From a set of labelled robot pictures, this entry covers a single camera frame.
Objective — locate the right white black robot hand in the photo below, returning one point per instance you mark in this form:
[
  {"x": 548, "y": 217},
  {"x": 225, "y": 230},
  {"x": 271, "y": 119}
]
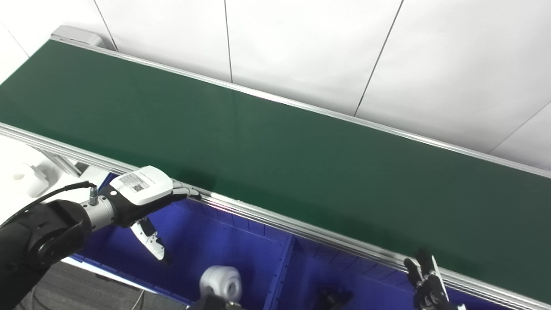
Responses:
[{"x": 428, "y": 286}]

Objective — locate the black plastic part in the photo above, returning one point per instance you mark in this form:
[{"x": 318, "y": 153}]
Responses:
[{"x": 333, "y": 299}]

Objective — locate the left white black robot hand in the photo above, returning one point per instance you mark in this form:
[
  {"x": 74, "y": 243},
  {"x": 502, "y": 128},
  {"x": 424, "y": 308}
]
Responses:
[{"x": 142, "y": 189}]

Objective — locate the white floor object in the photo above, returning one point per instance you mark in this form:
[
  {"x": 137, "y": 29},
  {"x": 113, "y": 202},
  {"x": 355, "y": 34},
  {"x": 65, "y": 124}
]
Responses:
[{"x": 32, "y": 181}]

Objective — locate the black robot body piece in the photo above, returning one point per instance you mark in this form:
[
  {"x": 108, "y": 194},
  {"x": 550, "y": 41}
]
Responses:
[{"x": 215, "y": 303}]

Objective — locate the blue plastic bin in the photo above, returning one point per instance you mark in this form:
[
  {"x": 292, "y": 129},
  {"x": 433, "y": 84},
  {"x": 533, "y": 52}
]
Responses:
[
  {"x": 206, "y": 245},
  {"x": 366, "y": 284}
]

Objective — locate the white spool part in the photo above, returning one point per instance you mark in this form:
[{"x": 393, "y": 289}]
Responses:
[{"x": 217, "y": 282}]

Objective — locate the green conveyor belt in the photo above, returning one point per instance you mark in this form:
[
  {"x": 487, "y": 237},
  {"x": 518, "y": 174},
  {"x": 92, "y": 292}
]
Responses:
[{"x": 280, "y": 159}]

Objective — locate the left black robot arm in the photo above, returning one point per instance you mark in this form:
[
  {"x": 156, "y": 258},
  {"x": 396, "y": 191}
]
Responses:
[{"x": 38, "y": 241}]

